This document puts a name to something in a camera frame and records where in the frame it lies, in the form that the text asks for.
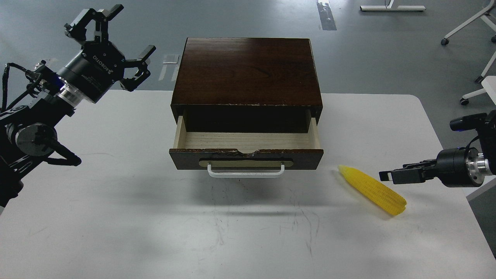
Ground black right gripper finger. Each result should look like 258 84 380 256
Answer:
379 168 436 185
403 159 437 169

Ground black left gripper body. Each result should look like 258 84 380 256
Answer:
58 42 125 103

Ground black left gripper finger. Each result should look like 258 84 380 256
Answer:
119 45 157 92
64 4 124 46

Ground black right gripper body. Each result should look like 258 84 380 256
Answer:
436 148 489 188

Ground yellow corn cob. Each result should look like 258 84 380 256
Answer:
338 165 407 216

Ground wooden drawer with white handle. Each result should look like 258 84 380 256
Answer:
169 117 324 178

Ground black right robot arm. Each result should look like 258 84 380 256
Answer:
379 110 496 188

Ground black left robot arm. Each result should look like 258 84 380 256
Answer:
0 5 156 210

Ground dark wooden drawer cabinet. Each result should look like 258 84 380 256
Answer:
170 37 324 133

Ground white floor tape marks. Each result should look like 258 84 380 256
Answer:
158 54 181 82

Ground white rolling chair base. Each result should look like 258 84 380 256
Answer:
441 0 496 106

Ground white stand base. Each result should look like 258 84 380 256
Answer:
360 0 426 12

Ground grey floor tape strip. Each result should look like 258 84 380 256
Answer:
316 0 337 31

